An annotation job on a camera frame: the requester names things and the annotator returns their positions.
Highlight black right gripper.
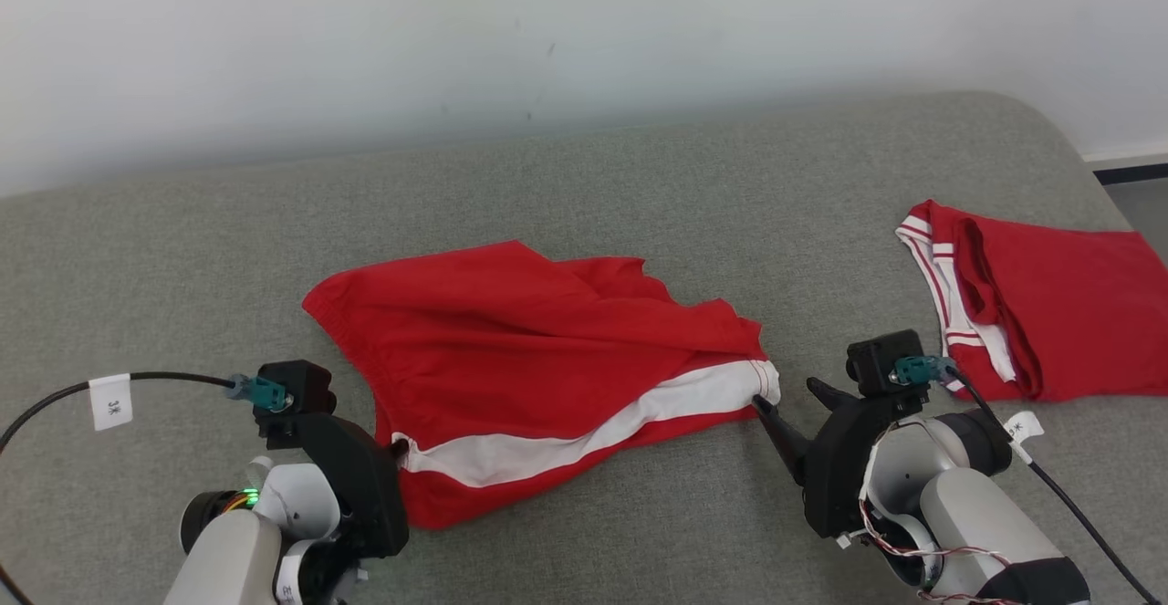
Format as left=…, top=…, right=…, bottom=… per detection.
left=751, top=377, right=932, bottom=540

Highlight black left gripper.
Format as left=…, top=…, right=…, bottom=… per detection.
left=292, top=412, right=410, bottom=558

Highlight red shorts with white stripe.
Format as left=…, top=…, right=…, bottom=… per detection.
left=301, top=240, right=783, bottom=531

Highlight red white basketball jersey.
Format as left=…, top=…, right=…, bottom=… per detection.
left=894, top=199, right=1168, bottom=403

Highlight black left camera cable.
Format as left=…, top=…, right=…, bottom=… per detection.
left=0, top=370, right=293, bottom=605

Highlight white paper cable tag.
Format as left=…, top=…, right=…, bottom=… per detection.
left=1004, top=411, right=1044, bottom=464
left=89, top=374, right=134, bottom=431

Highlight wall baseboard strip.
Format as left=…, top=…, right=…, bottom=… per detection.
left=1081, top=147, right=1168, bottom=186

